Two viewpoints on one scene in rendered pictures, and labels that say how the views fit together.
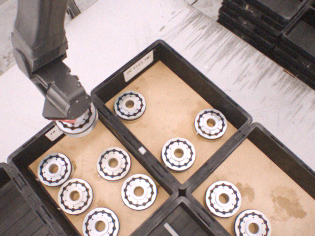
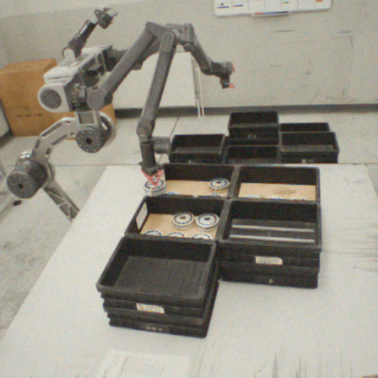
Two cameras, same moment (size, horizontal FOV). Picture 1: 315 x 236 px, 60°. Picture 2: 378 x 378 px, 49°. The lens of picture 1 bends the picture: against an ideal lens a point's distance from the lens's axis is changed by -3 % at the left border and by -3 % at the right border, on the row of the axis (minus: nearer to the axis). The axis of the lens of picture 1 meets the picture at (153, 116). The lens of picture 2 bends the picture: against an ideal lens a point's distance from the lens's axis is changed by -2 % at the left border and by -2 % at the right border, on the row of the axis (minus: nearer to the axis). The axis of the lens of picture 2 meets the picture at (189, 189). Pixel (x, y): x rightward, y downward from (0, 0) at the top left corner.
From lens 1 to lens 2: 151 cm
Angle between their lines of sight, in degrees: 39
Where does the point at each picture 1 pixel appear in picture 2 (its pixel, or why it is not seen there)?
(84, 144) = (158, 225)
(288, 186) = (278, 186)
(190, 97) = (198, 184)
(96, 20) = (102, 196)
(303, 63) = not seen: hidden behind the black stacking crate
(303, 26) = (233, 160)
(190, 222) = (245, 220)
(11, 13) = not seen: outside the picture
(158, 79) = (174, 186)
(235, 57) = not seen: hidden behind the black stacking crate
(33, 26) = (153, 107)
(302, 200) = (289, 187)
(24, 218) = (152, 267)
